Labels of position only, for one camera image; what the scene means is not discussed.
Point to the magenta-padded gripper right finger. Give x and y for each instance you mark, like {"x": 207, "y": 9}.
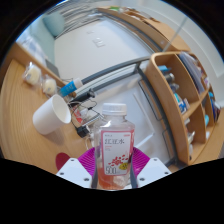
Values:
{"x": 141, "y": 163}

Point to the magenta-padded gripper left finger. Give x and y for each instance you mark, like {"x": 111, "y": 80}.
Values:
{"x": 87, "y": 161}

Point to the clear bottle with pink drink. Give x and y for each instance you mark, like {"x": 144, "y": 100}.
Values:
{"x": 115, "y": 150}

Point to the flat round red coaster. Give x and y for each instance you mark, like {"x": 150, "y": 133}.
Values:
{"x": 61, "y": 161}

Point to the black charger block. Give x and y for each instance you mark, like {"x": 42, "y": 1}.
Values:
{"x": 83, "y": 131}

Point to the wooden shelf unit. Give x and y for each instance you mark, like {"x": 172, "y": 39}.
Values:
{"x": 166, "y": 110}

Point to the white paper cup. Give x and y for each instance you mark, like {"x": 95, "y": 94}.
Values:
{"x": 46, "y": 116}

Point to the black cylindrical device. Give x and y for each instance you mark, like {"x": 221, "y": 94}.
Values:
{"x": 83, "y": 96}

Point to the blue and white tube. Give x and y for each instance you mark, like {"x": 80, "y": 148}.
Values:
{"x": 68, "y": 88}

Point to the plastic-wrapped pale bun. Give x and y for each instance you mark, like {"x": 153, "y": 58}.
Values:
{"x": 32, "y": 74}
{"x": 50, "y": 86}

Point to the light blue bedding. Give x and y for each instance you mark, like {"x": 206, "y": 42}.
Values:
{"x": 33, "y": 45}

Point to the teal pillow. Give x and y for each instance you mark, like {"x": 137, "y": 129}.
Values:
{"x": 53, "y": 23}

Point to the grey metal frame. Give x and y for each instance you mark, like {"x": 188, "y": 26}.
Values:
{"x": 113, "y": 68}

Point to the wooden loft bed rail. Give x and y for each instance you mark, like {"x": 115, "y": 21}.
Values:
{"x": 150, "y": 30}

